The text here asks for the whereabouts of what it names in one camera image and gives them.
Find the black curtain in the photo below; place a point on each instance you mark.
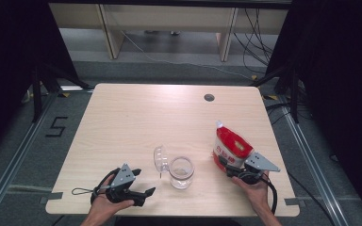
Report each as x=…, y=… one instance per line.
x=342, y=78
x=9, y=62

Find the clear glass jar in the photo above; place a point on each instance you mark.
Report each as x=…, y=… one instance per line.
x=182, y=174

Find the person's right hand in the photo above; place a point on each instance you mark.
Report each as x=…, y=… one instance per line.
x=257, y=193

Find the red and white spouted pouch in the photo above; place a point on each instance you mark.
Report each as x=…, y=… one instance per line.
x=232, y=144

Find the black metal stand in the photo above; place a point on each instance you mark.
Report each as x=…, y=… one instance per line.
x=293, y=94
x=37, y=94

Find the grey tape strip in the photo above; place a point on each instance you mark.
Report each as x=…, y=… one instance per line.
x=293, y=201
x=52, y=197

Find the person's left hand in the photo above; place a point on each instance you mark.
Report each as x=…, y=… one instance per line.
x=102, y=208

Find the silver metal floor rail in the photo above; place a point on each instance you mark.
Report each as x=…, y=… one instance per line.
x=311, y=166
x=15, y=160

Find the pale wooden desk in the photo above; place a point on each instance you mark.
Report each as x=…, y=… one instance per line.
x=169, y=19

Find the yellow and black tape marker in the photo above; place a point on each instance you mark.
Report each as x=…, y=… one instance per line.
x=271, y=97
x=254, y=77
x=64, y=94

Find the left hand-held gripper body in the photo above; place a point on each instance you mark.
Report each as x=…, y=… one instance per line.
x=123, y=182

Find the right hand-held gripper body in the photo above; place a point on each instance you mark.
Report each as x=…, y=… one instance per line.
x=259, y=164

